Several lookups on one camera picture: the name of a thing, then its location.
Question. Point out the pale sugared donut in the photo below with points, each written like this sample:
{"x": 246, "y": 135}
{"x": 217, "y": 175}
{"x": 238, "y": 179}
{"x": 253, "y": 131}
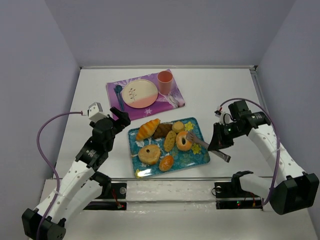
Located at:
{"x": 149, "y": 154}

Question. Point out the pink cup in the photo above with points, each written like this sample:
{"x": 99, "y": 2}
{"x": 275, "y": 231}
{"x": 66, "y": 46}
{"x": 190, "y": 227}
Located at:
{"x": 165, "y": 79}

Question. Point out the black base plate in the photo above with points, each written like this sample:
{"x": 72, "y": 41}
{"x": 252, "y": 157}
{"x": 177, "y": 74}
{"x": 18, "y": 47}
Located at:
{"x": 111, "y": 199}
{"x": 229, "y": 198}

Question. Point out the blue plastic spoon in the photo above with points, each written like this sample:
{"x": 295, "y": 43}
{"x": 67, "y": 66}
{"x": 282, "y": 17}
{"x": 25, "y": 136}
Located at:
{"x": 118, "y": 90}

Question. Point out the orange glazed donut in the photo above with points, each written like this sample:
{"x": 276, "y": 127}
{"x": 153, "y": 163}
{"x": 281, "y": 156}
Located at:
{"x": 182, "y": 143}

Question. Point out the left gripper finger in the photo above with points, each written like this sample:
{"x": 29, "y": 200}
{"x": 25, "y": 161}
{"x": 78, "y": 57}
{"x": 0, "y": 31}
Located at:
{"x": 118, "y": 127}
{"x": 122, "y": 116}

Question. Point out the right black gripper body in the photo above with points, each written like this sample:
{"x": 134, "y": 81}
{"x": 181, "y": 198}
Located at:
{"x": 220, "y": 135}

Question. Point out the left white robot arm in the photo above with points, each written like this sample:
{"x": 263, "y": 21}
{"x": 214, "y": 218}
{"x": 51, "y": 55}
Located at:
{"x": 82, "y": 183}

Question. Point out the striped orange croissant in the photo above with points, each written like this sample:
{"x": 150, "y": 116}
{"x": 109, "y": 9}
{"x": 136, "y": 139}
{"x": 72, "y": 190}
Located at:
{"x": 147, "y": 129}

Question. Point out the oval seeded bread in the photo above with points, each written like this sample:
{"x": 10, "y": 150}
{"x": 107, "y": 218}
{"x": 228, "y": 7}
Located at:
{"x": 170, "y": 141}

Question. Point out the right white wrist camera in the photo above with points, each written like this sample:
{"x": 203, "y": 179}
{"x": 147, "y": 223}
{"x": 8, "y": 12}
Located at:
{"x": 224, "y": 117}

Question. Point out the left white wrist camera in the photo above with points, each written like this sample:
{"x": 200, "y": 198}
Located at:
{"x": 95, "y": 112}

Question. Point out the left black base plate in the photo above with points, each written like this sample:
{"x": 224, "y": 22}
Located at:
{"x": 111, "y": 199}

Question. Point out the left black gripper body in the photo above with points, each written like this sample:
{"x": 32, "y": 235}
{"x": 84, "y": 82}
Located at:
{"x": 119, "y": 120}

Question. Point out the metal tongs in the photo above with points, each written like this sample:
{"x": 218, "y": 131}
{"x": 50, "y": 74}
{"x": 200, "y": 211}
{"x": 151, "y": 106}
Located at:
{"x": 194, "y": 139}

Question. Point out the aluminium frame rail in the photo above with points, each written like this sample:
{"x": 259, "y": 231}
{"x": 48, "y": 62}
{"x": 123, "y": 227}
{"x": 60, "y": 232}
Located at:
{"x": 125, "y": 67}

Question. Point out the small orange bun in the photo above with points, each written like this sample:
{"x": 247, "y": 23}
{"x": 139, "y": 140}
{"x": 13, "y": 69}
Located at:
{"x": 166, "y": 163}

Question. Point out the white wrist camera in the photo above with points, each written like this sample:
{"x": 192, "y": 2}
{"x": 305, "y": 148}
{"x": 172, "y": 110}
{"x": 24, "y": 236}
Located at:
{"x": 95, "y": 112}
{"x": 224, "y": 117}

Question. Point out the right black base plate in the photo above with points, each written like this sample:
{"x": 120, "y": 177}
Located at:
{"x": 229, "y": 198}

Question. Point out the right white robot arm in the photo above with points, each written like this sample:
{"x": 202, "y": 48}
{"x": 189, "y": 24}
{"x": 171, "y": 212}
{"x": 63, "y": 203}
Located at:
{"x": 291, "y": 188}

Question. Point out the cream and pink plate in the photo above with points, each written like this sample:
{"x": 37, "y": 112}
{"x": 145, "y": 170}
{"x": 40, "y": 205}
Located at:
{"x": 139, "y": 94}

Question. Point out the small round muffin bread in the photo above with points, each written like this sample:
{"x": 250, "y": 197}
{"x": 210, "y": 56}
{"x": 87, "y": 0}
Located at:
{"x": 178, "y": 127}

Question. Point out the dark chocolate bread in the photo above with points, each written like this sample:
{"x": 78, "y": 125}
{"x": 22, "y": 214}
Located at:
{"x": 162, "y": 130}

